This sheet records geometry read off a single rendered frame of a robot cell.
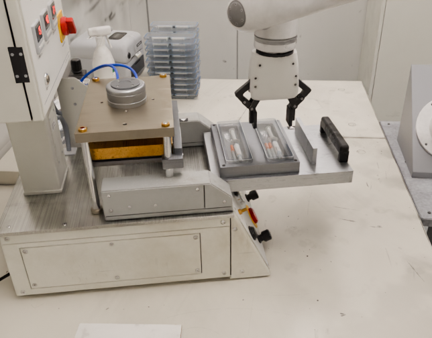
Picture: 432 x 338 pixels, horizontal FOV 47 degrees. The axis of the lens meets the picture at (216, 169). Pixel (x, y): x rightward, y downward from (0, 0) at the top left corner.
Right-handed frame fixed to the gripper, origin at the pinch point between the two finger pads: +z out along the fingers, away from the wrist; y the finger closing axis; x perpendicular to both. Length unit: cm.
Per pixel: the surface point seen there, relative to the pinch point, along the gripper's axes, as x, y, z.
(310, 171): 10.1, -6.5, 7.7
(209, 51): -237, -9, 63
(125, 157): 10.1, 30.9, 1.2
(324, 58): -222, -86, 66
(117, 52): -87, 39, 12
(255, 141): -0.1, 3.4, 5.2
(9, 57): 16, 46, -22
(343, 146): 7.4, -13.8, 3.8
